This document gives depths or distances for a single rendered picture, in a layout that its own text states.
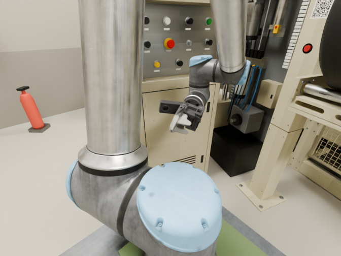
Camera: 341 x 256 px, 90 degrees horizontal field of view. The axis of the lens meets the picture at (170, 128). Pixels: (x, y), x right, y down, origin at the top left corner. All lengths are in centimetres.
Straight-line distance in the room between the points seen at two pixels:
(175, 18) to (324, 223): 160
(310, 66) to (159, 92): 76
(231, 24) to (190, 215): 45
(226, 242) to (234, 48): 55
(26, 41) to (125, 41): 266
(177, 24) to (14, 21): 225
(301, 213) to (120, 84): 155
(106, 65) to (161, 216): 25
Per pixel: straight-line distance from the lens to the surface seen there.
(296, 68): 115
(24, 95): 262
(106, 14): 32
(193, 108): 62
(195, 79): 74
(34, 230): 159
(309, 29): 114
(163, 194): 31
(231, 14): 51
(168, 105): 64
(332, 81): 94
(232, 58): 61
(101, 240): 65
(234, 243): 59
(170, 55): 102
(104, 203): 38
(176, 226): 28
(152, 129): 106
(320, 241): 159
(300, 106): 103
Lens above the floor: 115
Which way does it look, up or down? 30 degrees down
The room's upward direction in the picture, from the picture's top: straight up
